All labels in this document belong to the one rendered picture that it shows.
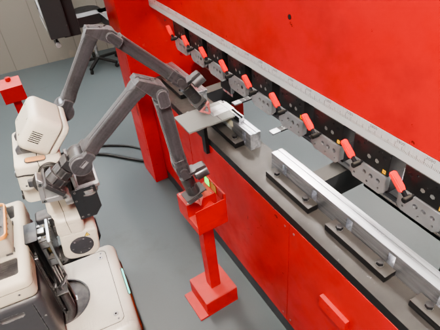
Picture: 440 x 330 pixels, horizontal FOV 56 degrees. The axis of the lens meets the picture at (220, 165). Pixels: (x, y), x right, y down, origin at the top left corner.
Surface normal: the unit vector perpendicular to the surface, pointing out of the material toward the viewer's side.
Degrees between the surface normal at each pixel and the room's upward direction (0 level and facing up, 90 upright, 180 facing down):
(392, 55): 90
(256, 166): 0
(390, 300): 0
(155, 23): 90
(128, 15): 90
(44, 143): 90
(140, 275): 0
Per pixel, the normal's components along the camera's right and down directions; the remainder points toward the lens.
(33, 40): 0.41, 0.54
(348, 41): -0.86, 0.36
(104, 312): -0.08, -0.78
